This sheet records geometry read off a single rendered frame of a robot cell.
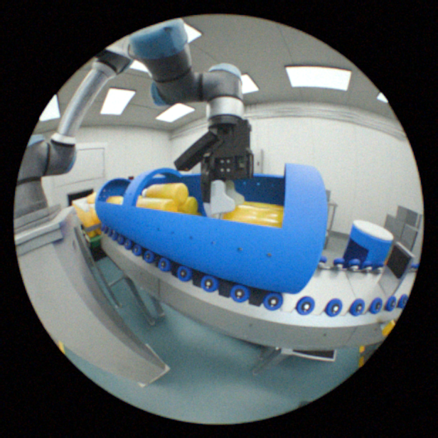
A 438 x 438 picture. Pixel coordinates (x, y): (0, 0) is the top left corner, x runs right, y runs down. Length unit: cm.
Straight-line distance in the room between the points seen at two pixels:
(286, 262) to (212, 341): 114
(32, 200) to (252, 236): 55
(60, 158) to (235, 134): 54
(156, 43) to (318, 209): 29
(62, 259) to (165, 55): 45
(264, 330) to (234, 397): 90
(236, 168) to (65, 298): 55
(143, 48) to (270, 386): 145
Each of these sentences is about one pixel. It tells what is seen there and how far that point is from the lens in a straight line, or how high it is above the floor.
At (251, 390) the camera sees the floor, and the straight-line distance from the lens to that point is 122.
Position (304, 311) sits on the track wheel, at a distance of 32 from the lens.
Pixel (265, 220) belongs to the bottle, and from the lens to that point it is 24.
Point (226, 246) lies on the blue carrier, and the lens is 20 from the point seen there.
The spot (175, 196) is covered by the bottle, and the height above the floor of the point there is 114.
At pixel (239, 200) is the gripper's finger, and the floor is 115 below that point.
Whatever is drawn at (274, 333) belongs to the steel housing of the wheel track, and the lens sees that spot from 38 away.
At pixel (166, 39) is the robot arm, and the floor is 138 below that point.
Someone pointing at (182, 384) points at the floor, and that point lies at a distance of 122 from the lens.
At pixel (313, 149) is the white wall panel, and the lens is 360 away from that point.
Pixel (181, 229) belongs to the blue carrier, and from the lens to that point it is 24.
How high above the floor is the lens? 120
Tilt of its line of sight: 18 degrees down
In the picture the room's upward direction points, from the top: straight up
